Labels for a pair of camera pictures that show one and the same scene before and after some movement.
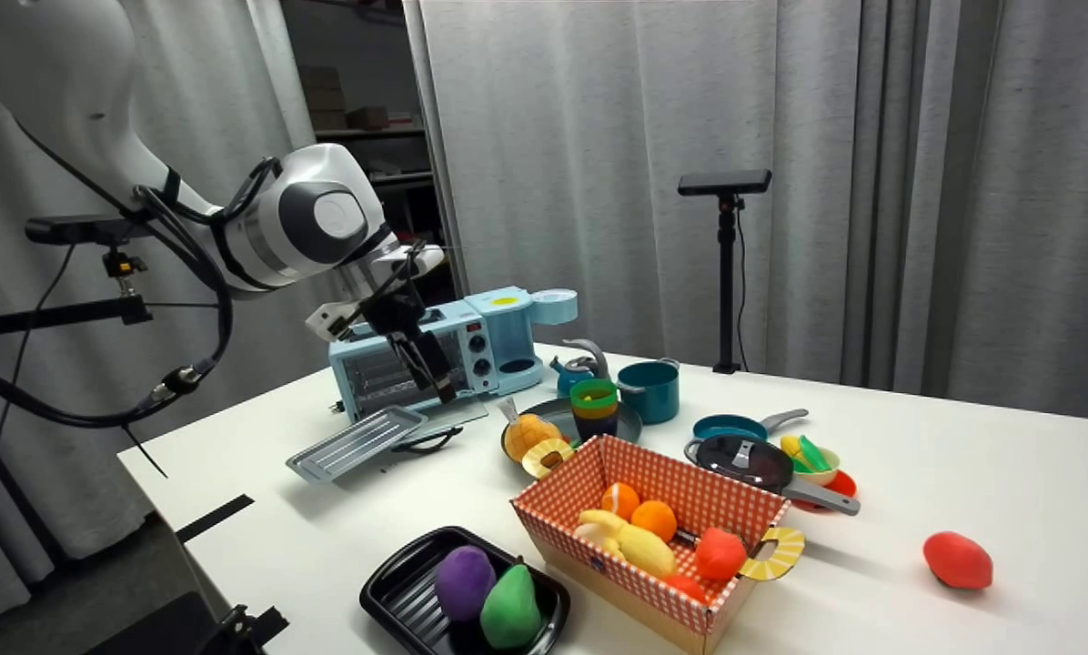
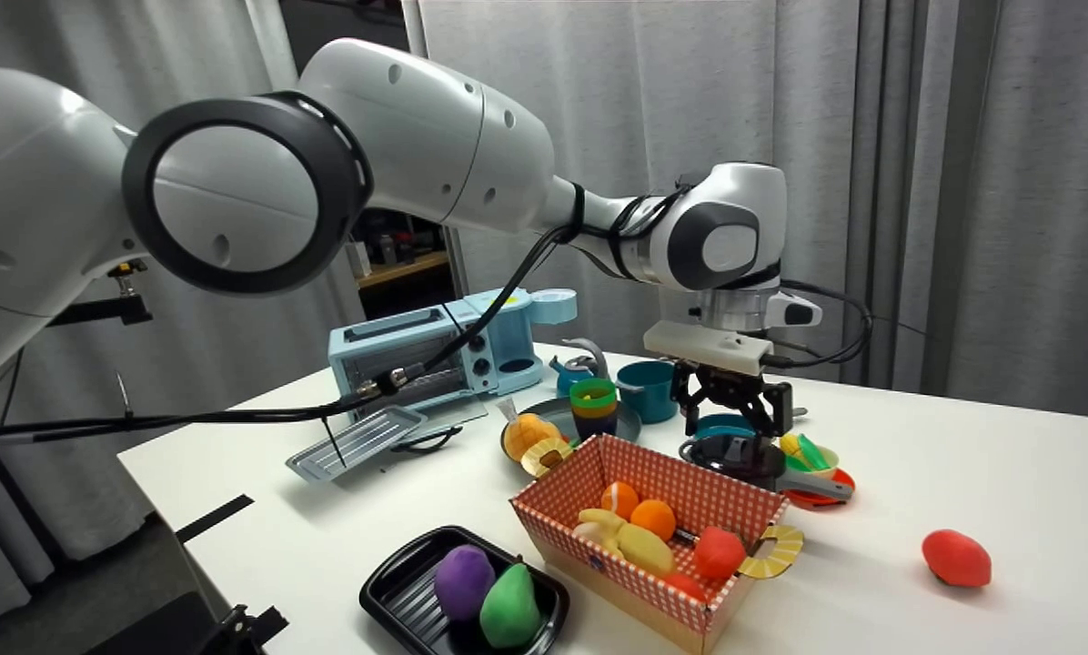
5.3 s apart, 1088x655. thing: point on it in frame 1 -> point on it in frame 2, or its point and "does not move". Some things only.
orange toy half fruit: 535,445 does not move
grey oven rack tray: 351,450 does not move
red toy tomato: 719,554 does not move
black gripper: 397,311 -> 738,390
